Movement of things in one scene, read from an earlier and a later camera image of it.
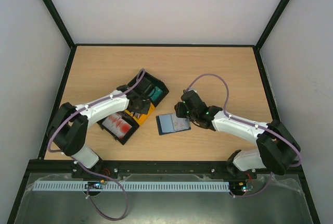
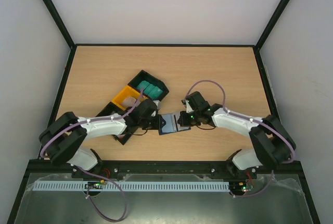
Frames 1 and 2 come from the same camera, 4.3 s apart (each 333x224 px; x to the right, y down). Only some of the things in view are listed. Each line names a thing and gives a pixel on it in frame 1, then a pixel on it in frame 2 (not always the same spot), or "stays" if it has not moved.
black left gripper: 145,109 → 156,124
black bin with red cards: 118,125 stays
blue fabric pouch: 170,123 stays
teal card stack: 155,94 stays
